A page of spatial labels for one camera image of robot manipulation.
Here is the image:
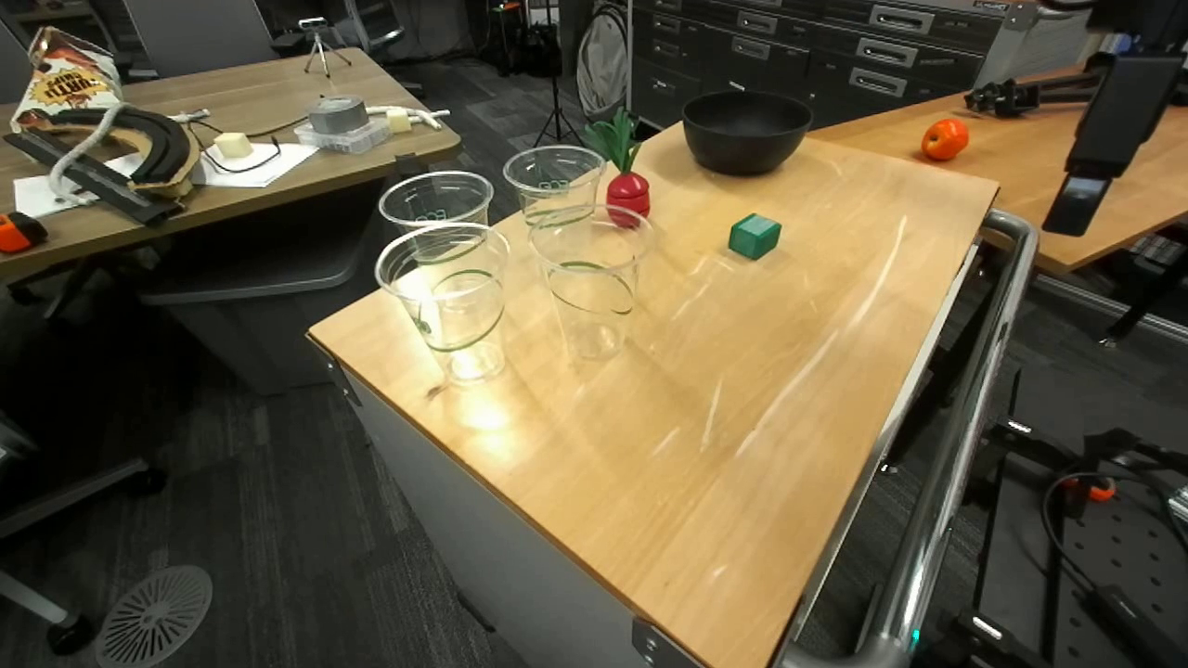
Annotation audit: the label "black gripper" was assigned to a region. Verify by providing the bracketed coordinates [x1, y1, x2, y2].
[1040, 54, 1183, 237]

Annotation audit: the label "green building block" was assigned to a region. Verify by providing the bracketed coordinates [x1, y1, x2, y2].
[724, 212, 788, 265]

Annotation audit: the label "red toy radish green leaves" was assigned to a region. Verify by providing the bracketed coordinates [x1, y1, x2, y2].
[580, 109, 656, 234]

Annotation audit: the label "clear plastic cup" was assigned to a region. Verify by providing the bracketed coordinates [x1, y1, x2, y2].
[498, 143, 610, 237]
[373, 219, 517, 388]
[374, 169, 498, 254]
[540, 201, 656, 365]

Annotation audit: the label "black bowl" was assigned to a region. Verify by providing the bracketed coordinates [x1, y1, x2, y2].
[681, 89, 818, 178]

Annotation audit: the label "pale yellow small block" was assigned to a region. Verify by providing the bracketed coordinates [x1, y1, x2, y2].
[213, 125, 255, 162]

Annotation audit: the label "orange object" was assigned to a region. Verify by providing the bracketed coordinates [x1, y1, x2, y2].
[0, 212, 51, 261]

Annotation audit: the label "black folded tripod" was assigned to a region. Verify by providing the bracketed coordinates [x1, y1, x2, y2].
[962, 67, 1101, 124]

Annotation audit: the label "orange toy fruit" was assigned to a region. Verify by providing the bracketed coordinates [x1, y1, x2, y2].
[916, 117, 974, 169]

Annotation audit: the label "grey storage bin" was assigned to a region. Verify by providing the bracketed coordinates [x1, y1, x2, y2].
[976, 0, 1105, 89]

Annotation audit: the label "dark drawer cabinet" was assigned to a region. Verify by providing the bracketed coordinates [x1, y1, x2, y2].
[626, 0, 1033, 135]

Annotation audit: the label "tall black tripod stand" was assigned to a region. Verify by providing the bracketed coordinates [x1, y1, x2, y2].
[528, 0, 593, 156]

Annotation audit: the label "white plug adapter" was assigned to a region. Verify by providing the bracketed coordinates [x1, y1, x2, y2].
[369, 104, 455, 135]

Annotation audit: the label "clear plastic container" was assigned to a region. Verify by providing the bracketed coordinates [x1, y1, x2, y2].
[293, 117, 402, 160]

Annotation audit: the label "grey tape roll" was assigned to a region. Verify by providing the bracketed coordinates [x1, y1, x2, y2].
[306, 93, 373, 143]

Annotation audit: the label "large white paper sheet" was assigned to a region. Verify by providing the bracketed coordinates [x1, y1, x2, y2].
[199, 139, 318, 195]

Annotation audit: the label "grey office chair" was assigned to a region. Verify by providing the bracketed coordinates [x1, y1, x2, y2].
[114, 0, 281, 79]

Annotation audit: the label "black flat bar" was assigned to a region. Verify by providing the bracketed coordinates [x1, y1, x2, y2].
[0, 125, 183, 229]

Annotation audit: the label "white tube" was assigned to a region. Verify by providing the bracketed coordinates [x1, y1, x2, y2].
[46, 96, 127, 201]

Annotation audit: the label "round perforated floor disc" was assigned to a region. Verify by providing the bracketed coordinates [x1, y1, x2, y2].
[90, 566, 214, 668]

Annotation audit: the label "chip bag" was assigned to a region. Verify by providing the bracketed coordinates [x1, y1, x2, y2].
[6, 28, 127, 135]

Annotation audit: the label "small white paper card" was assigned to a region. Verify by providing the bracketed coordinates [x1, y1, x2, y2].
[12, 170, 103, 224]

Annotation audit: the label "dark chair with metal legs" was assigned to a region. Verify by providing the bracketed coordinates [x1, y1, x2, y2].
[0, 404, 171, 660]

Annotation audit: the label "orange handled clamp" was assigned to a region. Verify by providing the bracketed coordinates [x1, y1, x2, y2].
[1059, 470, 1125, 512]

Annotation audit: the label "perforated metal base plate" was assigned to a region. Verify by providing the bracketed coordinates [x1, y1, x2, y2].
[988, 494, 1188, 668]

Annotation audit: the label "mini camera tripod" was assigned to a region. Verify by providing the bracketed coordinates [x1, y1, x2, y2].
[293, 13, 359, 81]

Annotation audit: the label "black curved hose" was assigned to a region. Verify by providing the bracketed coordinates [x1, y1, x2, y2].
[32, 104, 205, 204]

